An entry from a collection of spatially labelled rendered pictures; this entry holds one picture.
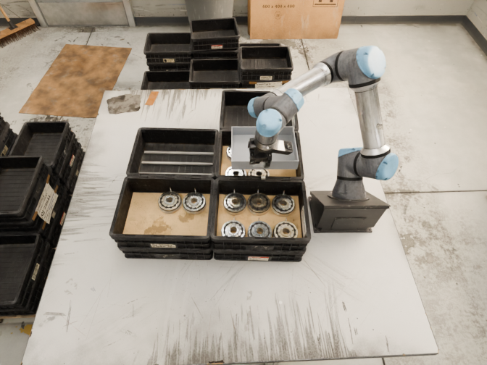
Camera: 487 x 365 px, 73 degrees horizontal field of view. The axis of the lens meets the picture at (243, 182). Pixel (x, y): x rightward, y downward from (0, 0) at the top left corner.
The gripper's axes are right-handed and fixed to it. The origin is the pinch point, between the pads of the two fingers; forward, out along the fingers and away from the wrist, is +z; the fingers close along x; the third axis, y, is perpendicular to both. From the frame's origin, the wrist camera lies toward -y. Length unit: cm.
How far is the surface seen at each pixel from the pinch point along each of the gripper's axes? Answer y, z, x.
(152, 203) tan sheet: 50, 24, 6
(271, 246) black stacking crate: -0.5, 13.8, 31.3
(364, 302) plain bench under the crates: -38, 23, 56
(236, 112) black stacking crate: 6, 40, -48
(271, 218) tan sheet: -3.0, 20.8, 17.9
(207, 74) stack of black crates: 22, 110, -129
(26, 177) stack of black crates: 134, 70, -30
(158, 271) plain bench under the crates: 48, 29, 36
